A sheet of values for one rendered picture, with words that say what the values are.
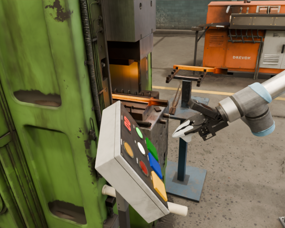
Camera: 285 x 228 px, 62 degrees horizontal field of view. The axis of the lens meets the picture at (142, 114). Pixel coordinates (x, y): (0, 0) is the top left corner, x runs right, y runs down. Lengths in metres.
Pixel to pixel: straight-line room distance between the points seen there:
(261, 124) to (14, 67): 1.07
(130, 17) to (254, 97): 0.59
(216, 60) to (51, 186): 3.96
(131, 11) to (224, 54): 3.87
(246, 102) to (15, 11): 0.96
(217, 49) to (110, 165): 4.31
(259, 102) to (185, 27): 8.08
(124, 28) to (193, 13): 7.79
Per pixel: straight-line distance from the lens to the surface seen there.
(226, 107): 0.92
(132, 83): 1.63
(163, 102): 1.33
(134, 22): 1.09
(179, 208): 1.24
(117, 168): 0.66
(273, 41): 4.85
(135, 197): 0.74
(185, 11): 8.88
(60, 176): 1.47
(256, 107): 0.95
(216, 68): 1.84
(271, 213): 2.24
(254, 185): 2.41
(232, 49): 4.82
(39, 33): 1.10
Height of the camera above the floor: 1.58
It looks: 28 degrees down
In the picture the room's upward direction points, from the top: 2 degrees counter-clockwise
